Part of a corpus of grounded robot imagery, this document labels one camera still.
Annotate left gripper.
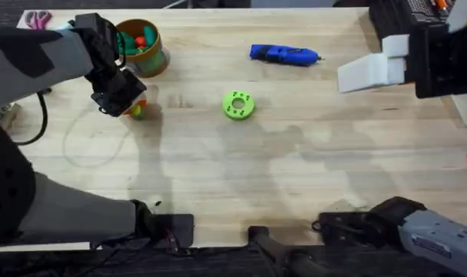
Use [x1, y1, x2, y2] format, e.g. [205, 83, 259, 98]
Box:
[73, 27, 148, 118]

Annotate brown tub of toys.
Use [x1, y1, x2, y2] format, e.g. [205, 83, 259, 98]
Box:
[115, 18, 171, 78]

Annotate green disc with holes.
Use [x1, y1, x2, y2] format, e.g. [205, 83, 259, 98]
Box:
[222, 89, 256, 122]

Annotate stack of black cases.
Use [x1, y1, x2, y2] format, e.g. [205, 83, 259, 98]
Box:
[367, 0, 456, 44]

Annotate black cable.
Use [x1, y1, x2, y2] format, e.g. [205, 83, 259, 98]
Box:
[12, 90, 50, 147]

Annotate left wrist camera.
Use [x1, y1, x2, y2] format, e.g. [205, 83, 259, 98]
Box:
[74, 12, 121, 51]

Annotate blue electric screwdriver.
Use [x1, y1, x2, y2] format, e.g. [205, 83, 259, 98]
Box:
[249, 43, 323, 68]

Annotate purple handled scissors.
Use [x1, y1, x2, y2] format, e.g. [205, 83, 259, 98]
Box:
[25, 10, 54, 32]

